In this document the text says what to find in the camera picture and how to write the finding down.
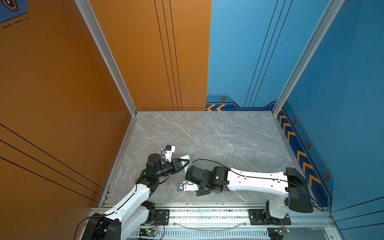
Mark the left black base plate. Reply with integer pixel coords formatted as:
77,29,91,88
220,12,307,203
143,209,170,226

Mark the thin grey cable loop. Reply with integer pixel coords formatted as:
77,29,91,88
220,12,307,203
172,221,246,232

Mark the right circuit board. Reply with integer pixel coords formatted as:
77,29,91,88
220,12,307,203
267,228,291,240

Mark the circuit board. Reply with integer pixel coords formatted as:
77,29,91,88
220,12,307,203
267,228,291,240
138,228,159,240

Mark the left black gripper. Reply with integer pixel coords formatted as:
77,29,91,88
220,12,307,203
155,159,190,181

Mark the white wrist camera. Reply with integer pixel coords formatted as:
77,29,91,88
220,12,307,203
161,145,176,163
176,182,199,192

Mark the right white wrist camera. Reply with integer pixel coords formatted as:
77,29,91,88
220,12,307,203
176,182,199,192

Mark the right aluminium corner post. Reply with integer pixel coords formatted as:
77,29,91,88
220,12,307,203
271,0,346,118

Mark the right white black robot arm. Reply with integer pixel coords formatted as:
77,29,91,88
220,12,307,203
177,166,324,226

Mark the aluminium front rail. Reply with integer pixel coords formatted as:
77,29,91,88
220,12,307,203
78,202,345,240

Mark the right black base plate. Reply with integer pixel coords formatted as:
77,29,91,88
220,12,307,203
248,209,292,226

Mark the left circuit board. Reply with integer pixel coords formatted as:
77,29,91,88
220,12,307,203
138,228,159,240

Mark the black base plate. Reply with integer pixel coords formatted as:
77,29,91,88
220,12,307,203
143,209,170,226
248,209,292,226

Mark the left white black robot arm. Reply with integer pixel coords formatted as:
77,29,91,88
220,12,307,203
81,154,191,240

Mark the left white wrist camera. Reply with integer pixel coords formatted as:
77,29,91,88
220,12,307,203
161,145,176,163

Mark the left aluminium corner post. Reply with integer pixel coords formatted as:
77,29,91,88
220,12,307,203
74,0,138,116

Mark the aluminium corner post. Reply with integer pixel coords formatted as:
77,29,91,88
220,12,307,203
74,0,138,116
271,0,346,118

